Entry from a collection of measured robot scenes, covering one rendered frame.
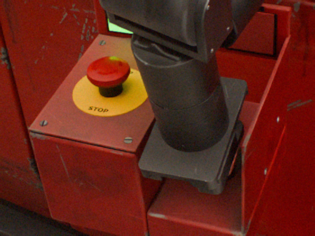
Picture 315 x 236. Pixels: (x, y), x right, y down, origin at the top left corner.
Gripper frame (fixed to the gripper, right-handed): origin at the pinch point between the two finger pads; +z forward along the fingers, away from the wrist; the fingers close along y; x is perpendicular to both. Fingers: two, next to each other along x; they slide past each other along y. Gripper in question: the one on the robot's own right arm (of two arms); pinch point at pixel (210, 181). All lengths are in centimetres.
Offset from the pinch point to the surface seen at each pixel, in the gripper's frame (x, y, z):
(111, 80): 8.6, 3.0, -9.2
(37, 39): 37.3, 26.8, 15.8
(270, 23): -3.2, 12.8, -8.1
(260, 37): -2.1, 12.4, -6.4
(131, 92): 7.8, 4.0, -6.4
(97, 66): 10.4, 4.2, -9.3
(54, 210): 14.6, -5.5, 1.9
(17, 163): 50, 21, 46
